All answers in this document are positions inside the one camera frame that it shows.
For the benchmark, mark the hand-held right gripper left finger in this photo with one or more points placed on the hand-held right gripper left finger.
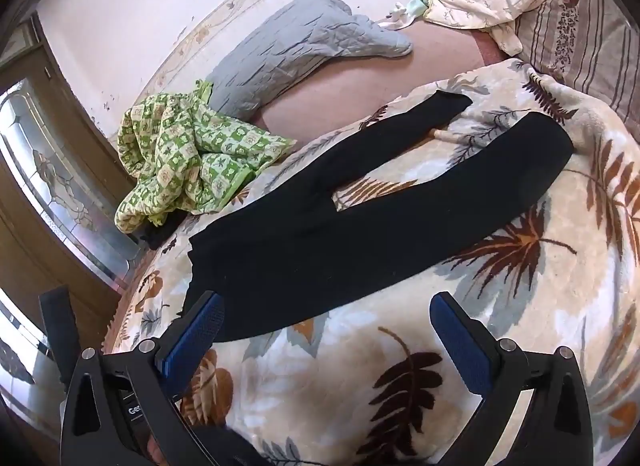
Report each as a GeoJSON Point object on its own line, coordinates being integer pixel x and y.
{"type": "Point", "coordinates": [195, 336]}

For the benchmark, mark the striped floral pillow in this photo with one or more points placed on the striped floral pillow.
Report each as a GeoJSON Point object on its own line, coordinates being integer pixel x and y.
{"type": "Point", "coordinates": [580, 30]}

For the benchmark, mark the leaf print fleece blanket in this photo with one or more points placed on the leaf print fleece blanket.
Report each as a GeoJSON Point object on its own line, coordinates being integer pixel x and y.
{"type": "Point", "coordinates": [525, 271]}

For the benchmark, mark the green patterned quilt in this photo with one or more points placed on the green patterned quilt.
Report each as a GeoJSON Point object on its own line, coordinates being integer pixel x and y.
{"type": "Point", "coordinates": [190, 155]}

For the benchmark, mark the black pants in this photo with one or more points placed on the black pants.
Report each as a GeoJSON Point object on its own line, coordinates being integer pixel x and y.
{"type": "Point", "coordinates": [350, 231]}

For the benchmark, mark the white and green small cloth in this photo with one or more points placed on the white and green small cloth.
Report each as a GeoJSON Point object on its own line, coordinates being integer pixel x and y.
{"type": "Point", "coordinates": [412, 8]}

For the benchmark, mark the grey quilted blanket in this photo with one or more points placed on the grey quilted blanket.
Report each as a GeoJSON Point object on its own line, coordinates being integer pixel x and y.
{"type": "Point", "coordinates": [295, 45]}

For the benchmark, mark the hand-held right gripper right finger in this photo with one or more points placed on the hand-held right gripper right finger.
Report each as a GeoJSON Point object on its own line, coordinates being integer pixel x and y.
{"type": "Point", "coordinates": [462, 346]}

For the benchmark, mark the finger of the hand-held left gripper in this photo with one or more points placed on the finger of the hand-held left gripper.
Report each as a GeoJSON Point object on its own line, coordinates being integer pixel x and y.
{"type": "Point", "coordinates": [59, 326]}

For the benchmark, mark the pink bed sheet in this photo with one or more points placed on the pink bed sheet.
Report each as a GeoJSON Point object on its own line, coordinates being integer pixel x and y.
{"type": "Point", "coordinates": [350, 90]}

